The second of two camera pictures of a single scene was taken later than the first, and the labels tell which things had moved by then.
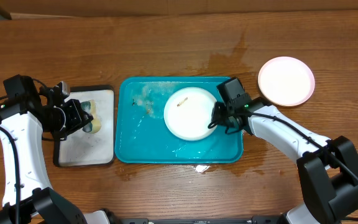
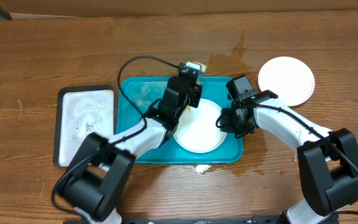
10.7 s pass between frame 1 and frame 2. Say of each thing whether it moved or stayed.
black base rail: stayed
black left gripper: moved
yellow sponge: moved
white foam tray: stayed
